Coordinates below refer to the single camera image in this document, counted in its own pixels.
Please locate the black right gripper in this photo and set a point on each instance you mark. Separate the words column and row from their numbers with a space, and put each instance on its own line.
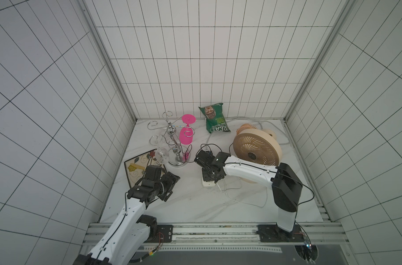
column 204, row 159

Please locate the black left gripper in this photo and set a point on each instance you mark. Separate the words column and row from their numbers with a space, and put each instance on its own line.
column 170, row 181

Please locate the white power strip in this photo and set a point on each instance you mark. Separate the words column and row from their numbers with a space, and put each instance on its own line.
column 207, row 180

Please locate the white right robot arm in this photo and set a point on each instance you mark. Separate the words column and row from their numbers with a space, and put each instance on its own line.
column 281, row 180

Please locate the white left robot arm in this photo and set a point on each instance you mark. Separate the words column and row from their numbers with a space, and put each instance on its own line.
column 134, row 236

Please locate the large beige desk fan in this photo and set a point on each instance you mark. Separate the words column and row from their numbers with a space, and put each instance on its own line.
column 257, row 156

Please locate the small orange desk fan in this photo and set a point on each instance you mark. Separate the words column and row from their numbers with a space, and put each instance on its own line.
column 245, row 127

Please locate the framed floral picture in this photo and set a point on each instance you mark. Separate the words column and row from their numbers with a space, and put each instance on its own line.
column 136, row 166

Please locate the clear wine glass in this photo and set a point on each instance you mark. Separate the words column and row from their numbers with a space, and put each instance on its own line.
column 161, row 153

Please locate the pink plastic wine glass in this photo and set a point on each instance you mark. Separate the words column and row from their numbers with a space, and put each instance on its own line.
column 187, row 133

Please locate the green chip bag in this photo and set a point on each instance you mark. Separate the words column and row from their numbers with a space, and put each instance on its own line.
column 215, row 120

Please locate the silver wire glass rack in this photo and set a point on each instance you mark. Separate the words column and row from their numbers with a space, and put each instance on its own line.
column 173, row 144

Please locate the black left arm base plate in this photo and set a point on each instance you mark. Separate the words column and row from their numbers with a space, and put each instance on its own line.
column 160, row 233

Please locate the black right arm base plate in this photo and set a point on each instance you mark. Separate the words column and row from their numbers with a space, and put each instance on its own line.
column 274, row 234

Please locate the aluminium mounting rail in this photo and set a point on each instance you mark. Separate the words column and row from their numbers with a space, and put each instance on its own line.
column 243, row 237

